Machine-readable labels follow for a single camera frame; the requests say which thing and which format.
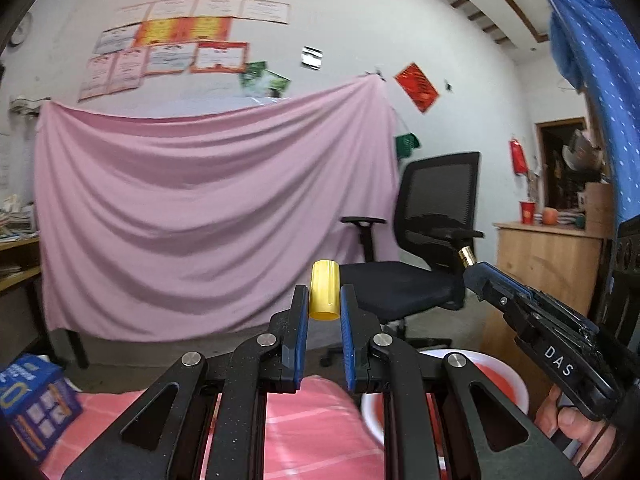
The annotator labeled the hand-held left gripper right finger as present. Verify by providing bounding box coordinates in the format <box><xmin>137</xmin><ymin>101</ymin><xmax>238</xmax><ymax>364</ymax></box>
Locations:
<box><xmin>340</xmin><ymin>284</ymin><xmax>583</xmax><ymax>480</ymax></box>

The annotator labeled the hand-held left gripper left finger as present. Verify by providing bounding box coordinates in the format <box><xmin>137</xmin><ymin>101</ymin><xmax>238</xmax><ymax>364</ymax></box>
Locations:
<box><xmin>60</xmin><ymin>284</ymin><xmax>311</xmax><ymax>480</ymax></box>

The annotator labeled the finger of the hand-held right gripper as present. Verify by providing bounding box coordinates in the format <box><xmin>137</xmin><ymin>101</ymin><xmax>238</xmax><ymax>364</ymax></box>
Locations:
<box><xmin>469</xmin><ymin>261</ymin><xmax>544</xmax><ymax>307</ymax></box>
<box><xmin>462</xmin><ymin>269</ymin><xmax>532</xmax><ymax>330</ymax></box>

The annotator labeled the yellow plastic cylinder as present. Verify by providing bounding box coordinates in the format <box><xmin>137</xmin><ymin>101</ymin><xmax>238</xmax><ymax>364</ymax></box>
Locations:
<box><xmin>309</xmin><ymin>259</ymin><xmax>342</xmax><ymax>321</ymax></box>

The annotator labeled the pink and white plastic basin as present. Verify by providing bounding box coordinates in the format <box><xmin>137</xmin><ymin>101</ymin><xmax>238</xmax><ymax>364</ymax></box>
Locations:
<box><xmin>360</xmin><ymin>349</ymin><xmax>530</xmax><ymax>480</ymax></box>

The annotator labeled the person's right hand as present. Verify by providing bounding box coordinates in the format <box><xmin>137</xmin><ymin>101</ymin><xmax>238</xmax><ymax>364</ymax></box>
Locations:
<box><xmin>535</xmin><ymin>385</ymin><xmax>623</xmax><ymax>478</ymax></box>

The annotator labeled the wooden cabinet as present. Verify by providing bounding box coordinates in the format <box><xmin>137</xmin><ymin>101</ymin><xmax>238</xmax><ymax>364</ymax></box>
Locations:
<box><xmin>482</xmin><ymin>221</ymin><xmax>608</xmax><ymax>411</ymax></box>

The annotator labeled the black office chair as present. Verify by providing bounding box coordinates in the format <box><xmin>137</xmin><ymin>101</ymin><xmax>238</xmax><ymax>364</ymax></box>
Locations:
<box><xmin>320</xmin><ymin>151</ymin><xmax>485</xmax><ymax>371</ymax></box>

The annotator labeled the wooden framed doorway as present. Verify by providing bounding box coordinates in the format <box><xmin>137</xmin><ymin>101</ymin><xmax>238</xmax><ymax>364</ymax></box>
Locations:
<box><xmin>535</xmin><ymin>117</ymin><xmax>608</xmax><ymax>226</ymax></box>

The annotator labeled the brown cardboard box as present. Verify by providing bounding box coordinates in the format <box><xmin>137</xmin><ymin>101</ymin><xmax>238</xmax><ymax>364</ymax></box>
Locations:
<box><xmin>582</xmin><ymin>182</ymin><xmax>616</xmax><ymax>236</ymax></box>

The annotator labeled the pink hanging sheet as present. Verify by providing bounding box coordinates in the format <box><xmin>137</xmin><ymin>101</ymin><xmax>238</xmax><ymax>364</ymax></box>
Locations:
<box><xmin>34</xmin><ymin>76</ymin><xmax>401</xmax><ymax>343</ymax></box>

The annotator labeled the green hanging bag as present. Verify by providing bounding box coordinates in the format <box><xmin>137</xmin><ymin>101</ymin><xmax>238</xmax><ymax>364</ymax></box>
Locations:
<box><xmin>393</xmin><ymin>132</ymin><xmax>422</xmax><ymax>158</ymax></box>

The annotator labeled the blue dotted curtain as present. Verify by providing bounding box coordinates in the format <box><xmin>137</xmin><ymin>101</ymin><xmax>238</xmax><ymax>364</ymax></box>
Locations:
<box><xmin>522</xmin><ymin>0</ymin><xmax>640</xmax><ymax>226</ymax></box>

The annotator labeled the green photo print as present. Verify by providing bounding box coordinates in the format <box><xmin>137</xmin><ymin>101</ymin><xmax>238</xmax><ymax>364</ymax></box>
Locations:
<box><xmin>257</xmin><ymin>71</ymin><xmax>292</xmax><ymax>101</ymax></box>
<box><xmin>240</xmin><ymin>61</ymin><xmax>267</xmax><ymax>88</ymax></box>

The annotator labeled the blue cardboard box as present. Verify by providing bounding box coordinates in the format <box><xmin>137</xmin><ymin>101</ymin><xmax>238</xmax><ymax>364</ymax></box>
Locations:
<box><xmin>0</xmin><ymin>354</ymin><xmax>83</xmax><ymax>463</ymax></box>

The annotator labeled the stack of books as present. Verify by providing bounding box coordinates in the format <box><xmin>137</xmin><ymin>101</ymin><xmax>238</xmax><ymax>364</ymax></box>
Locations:
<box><xmin>0</xmin><ymin>195</ymin><xmax>38</xmax><ymax>241</ymax></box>

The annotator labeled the red hanging wall ornament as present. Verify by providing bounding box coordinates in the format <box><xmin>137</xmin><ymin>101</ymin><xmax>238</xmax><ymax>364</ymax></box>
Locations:
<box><xmin>509</xmin><ymin>136</ymin><xmax>530</xmax><ymax>177</ymax></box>

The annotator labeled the red diamond wall poster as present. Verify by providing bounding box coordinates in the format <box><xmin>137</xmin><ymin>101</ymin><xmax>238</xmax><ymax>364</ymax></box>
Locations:
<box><xmin>393</xmin><ymin>62</ymin><xmax>441</xmax><ymax>114</ymax></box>

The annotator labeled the group of wall certificates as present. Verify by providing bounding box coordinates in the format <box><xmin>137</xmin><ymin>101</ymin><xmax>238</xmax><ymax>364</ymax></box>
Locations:
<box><xmin>77</xmin><ymin>0</ymin><xmax>292</xmax><ymax>102</ymax></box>

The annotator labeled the wire wall rack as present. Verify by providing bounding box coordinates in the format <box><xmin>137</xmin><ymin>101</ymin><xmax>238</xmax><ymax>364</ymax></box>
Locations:
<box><xmin>10</xmin><ymin>96</ymin><xmax>51</xmax><ymax>118</ymax></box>

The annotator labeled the round wall clock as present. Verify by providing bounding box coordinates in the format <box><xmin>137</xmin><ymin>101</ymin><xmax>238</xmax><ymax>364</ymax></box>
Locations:
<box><xmin>10</xmin><ymin>10</ymin><xmax>33</xmax><ymax>46</ymax></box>

